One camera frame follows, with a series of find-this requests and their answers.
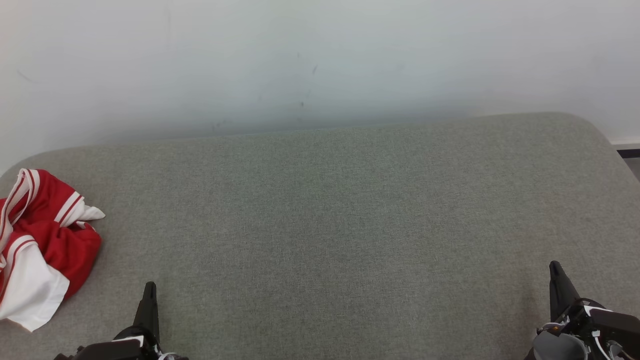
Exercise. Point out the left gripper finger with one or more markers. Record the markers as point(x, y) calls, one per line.
point(149, 310)

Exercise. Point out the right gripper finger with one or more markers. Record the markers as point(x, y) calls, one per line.
point(560, 292)

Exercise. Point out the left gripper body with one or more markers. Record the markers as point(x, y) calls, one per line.
point(120, 349)

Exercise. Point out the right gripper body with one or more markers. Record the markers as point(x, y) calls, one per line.
point(610, 335)

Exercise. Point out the red and white shirt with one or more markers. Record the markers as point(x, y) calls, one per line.
point(30, 290)

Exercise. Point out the dark baseboard strip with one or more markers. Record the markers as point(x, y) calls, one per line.
point(631, 153)

